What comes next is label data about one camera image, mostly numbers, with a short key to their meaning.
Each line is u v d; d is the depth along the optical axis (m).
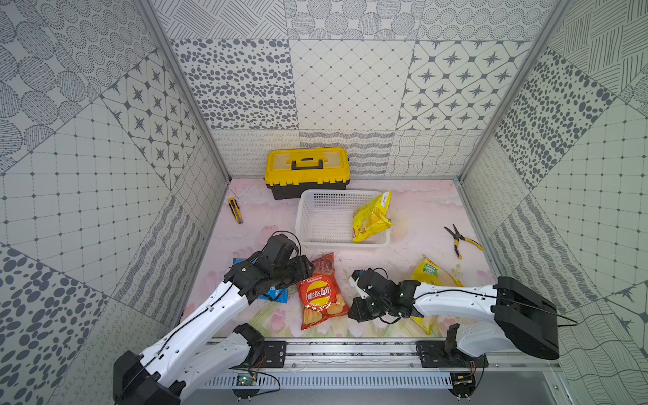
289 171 1.00
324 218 1.05
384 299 0.63
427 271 0.84
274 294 0.63
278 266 0.57
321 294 0.80
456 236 1.01
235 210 1.07
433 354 0.75
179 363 0.41
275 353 0.74
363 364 0.73
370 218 0.90
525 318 0.43
